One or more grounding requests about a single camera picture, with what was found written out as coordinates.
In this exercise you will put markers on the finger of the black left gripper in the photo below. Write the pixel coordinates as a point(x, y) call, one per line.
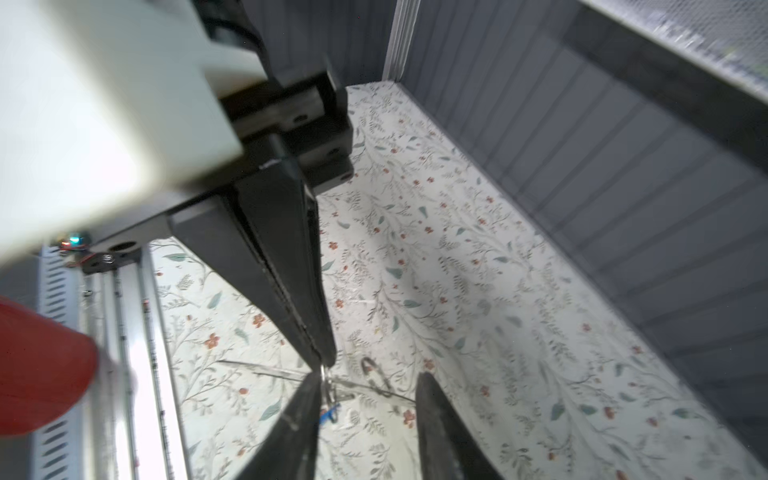
point(212, 231)
point(280, 212)

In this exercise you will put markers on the aluminium frame corner post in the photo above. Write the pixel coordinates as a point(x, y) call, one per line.
point(401, 35)

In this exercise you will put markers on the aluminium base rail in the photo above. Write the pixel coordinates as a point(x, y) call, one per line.
point(126, 425)

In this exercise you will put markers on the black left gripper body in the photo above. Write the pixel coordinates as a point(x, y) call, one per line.
point(303, 116)

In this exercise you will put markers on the white wire mesh basket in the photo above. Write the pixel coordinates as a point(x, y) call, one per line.
point(727, 39)

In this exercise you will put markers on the red pencil cup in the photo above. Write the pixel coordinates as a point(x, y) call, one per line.
point(46, 368)

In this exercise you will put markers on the perforated metal ring plate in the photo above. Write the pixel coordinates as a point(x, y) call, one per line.
point(343, 385)

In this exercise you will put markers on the blue key tag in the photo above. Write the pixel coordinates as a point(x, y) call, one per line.
point(330, 415)

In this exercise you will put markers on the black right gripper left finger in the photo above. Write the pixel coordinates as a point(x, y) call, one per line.
point(290, 449)

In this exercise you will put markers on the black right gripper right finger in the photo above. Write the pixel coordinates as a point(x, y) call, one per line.
point(446, 447)

